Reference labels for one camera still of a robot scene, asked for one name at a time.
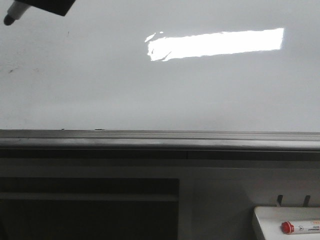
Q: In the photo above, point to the left metal tray hook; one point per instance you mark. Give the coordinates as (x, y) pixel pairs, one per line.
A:
(279, 200)

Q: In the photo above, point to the grey aluminium whiteboard frame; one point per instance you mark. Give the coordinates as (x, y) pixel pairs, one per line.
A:
(34, 142)

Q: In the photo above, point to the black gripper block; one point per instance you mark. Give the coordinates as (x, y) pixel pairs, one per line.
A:
(58, 7)

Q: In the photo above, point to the red-capped white marker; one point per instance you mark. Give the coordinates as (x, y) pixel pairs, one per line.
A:
(300, 227)

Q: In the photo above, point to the white plastic tray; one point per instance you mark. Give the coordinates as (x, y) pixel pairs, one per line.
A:
(267, 220)

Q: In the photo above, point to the right metal tray hook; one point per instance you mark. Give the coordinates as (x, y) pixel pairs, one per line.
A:
(306, 201)

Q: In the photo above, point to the metal tray hook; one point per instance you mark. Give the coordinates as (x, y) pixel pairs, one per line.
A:
(306, 201)
(279, 200)

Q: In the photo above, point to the white black-tip whiteboard marker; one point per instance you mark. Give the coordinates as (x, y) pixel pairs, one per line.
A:
(15, 12)

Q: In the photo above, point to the white whiteboard surface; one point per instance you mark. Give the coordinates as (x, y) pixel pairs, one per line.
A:
(189, 65)

